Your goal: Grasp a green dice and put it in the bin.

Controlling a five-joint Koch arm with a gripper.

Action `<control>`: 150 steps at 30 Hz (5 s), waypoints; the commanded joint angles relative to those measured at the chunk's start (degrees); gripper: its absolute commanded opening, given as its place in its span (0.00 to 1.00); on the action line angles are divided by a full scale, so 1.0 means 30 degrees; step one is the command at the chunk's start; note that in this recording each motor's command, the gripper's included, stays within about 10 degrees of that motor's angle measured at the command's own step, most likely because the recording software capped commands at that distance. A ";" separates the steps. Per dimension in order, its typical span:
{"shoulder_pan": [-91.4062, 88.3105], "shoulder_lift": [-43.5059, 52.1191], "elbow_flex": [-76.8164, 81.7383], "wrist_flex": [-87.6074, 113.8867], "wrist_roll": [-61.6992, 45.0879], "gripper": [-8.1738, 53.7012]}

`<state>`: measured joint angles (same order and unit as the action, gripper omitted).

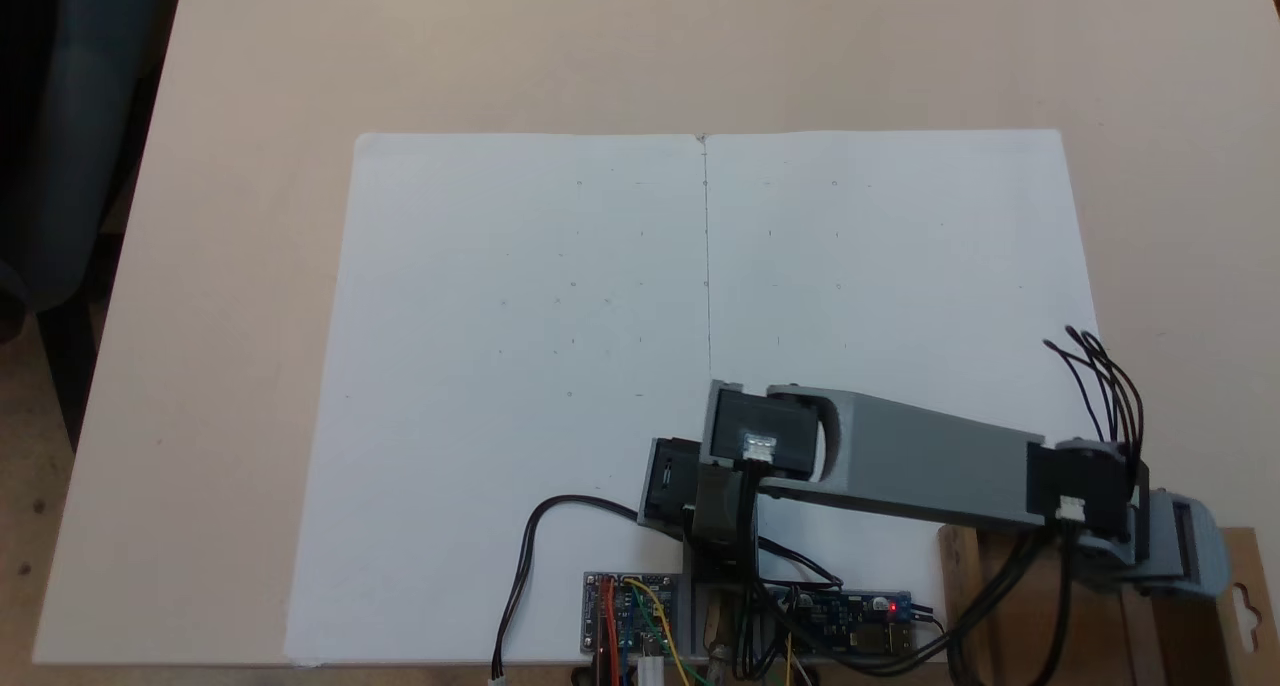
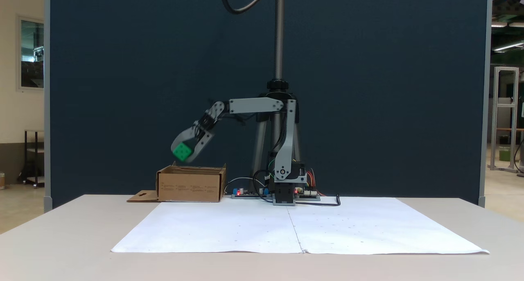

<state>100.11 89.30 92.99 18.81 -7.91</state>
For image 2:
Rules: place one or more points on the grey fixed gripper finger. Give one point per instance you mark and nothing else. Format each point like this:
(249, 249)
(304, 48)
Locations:
(203, 148)

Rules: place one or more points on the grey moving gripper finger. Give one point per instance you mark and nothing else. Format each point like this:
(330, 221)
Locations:
(182, 138)

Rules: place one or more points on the green die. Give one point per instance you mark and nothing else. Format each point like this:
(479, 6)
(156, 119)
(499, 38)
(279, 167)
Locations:
(182, 152)

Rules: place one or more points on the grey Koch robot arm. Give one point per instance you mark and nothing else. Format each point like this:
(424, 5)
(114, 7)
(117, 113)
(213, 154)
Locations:
(285, 150)

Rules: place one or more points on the green bin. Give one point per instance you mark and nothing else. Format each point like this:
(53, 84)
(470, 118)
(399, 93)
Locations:
(504, 154)

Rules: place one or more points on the brown cardboard box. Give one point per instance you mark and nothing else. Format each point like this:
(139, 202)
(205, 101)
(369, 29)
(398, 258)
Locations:
(190, 189)

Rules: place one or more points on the dark blue partition panel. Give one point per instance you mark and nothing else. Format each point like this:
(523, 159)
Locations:
(143, 88)

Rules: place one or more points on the blue circuit board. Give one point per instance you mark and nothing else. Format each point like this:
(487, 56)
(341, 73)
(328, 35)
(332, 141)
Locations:
(249, 194)

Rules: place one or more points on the white paper sheet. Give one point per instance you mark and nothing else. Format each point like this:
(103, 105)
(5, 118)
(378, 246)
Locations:
(229, 227)

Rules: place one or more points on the black shelf cart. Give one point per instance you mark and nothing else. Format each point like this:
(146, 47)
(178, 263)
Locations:
(35, 150)

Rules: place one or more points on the black camera tripod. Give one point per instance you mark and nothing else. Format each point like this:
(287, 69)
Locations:
(279, 47)

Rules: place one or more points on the wall window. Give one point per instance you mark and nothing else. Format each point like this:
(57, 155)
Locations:
(32, 53)

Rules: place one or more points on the aluminium profile frame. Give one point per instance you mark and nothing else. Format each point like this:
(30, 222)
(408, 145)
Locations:
(496, 117)

